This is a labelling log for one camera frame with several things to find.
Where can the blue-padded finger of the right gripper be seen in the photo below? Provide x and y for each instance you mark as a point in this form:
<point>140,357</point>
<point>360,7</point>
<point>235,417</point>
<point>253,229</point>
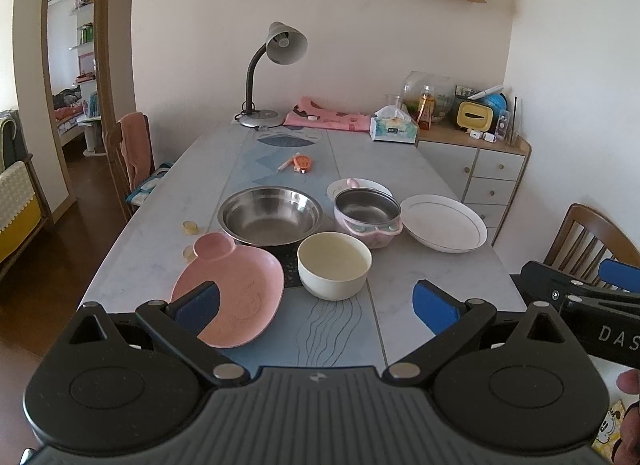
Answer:
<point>620,275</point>

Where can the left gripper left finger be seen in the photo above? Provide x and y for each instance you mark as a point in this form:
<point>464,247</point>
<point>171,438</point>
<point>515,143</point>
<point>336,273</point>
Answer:
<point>175,328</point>

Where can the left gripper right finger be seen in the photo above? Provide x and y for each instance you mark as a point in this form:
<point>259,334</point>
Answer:
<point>457,327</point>

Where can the pink bear-shaped plate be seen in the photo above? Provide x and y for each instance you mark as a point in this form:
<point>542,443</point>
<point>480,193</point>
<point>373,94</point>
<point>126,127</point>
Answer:
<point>250,282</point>

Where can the large stainless steel bowl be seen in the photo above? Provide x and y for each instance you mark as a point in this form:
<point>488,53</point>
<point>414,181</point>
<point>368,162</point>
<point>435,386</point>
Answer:
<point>270,216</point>

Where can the pink bowl with steel insert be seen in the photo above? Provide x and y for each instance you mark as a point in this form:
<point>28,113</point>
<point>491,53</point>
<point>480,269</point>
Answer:
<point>369,215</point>

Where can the wooden chair right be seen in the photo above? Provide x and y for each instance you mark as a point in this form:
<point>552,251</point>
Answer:
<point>585,239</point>

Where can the white plate with dark rim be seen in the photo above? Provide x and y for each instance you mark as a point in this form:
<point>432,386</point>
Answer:
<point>443,223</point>

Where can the cream round bowl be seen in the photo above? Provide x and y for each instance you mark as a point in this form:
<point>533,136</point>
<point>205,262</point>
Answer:
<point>333,266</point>

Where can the white drawer cabinet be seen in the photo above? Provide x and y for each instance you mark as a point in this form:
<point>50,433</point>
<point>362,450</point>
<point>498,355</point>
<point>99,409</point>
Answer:
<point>484,176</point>

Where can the wooden chair with pink towel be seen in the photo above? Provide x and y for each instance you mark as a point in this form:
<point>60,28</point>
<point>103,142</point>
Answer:
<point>130,157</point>

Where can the sofa with knitted cover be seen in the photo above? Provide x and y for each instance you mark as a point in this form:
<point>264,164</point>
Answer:
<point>24,209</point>

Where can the orange tape measure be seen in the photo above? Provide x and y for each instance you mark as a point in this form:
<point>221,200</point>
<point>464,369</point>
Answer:
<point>302,163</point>

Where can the yellow tissue holder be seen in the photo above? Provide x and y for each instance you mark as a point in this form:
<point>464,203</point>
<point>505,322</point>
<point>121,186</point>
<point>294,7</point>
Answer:
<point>473,115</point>

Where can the tissue box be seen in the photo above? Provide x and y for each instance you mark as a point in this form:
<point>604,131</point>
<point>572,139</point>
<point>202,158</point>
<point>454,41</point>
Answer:
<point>391,124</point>

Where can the blue globe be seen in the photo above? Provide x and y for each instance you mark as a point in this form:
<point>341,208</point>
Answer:
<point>496,101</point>

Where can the glass fish bowl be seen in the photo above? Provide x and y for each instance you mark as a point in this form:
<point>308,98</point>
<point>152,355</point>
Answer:
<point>427,97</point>

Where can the pink folded cloth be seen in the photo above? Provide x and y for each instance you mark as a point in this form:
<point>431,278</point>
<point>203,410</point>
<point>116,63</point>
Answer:
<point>308,114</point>

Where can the grey desk lamp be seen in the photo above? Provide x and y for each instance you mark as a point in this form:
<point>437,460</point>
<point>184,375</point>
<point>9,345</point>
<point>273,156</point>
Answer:
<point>284,45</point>

